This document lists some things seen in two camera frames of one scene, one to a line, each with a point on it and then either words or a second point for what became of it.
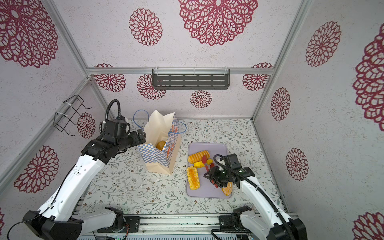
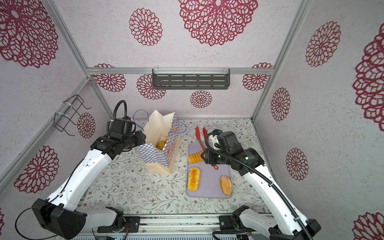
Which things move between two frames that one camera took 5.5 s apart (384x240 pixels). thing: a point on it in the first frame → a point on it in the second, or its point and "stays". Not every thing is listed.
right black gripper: [213, 174] → [209, 157]
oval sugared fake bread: [228, 190] stays
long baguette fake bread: [160, 144] stays
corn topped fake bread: [193, 178] stays
